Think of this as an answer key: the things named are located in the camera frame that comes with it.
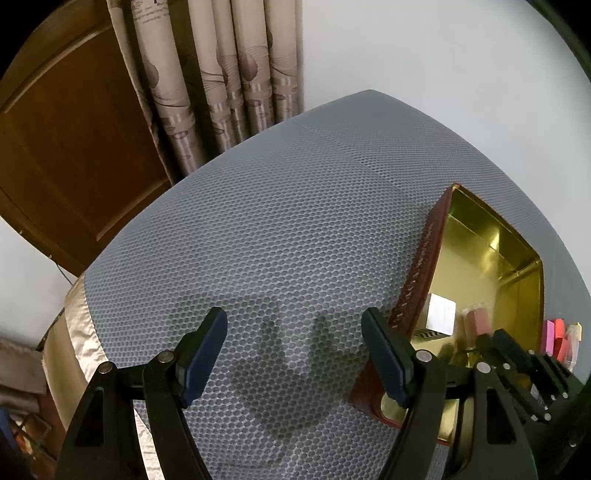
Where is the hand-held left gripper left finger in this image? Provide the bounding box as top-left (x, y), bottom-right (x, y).
top-left (54, 306), bottom-right (229, 480)

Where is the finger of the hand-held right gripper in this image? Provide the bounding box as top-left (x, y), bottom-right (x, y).
top-left (492, 328), bottom-right (578, 400)
top-left (475, 334), bottom-right (551, 423)

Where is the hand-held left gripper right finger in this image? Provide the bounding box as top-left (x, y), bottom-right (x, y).
top-left (361, 307), bottom-right (539, 480)

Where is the dark pink block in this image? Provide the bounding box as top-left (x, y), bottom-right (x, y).
top-left (462, 302), bottom-right (495, 343)

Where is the white box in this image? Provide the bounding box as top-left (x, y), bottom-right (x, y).
top-left (426, 294), bottom-right (458, 335)

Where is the gold tin box red outside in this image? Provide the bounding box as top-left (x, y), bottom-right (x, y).
top-left (349, 183), bottom-right (546, 448)

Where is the golden satin cloth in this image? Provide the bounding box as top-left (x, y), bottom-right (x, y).
top-left (39, 277), bottom-right (158, 480)

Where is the brown folded cloth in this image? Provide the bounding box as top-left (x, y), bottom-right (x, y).
top-left (0, 336), bottom-right (49, 394)

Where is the brown wooden door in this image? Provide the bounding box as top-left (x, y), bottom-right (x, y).
top-left (0, 0), bottom-right (176, 276)

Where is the beige patterned curtain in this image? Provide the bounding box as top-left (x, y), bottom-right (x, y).
top-left (106, 0), bottom-right (305, 178)

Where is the thin dark cable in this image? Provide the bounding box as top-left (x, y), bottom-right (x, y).
top-left (50, 259), bottom-right (78, 288)

